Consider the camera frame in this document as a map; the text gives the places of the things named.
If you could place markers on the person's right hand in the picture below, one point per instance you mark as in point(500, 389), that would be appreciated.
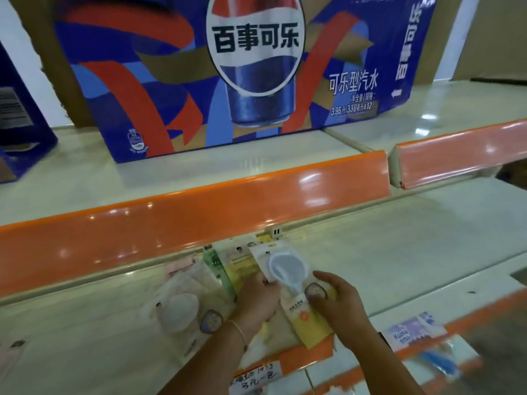
point(346, 312)

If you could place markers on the person's left hand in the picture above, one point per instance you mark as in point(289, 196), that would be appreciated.
point(257, 304)

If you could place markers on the orange edged white shelf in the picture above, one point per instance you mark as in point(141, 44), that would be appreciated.
point(206, 209)

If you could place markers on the person's left forearm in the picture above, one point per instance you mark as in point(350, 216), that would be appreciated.
point(206, 366)

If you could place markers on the purple white packet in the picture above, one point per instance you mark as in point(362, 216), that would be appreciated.
point(411, 331)

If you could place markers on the white handwritten price label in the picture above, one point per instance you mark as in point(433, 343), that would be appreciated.
point(257, 378)

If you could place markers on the blue plastic item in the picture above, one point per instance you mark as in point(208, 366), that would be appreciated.
point(440, 362)

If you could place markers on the blue printed drink carton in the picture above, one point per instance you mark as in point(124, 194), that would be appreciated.
point(24, 139)
point(164, 98)

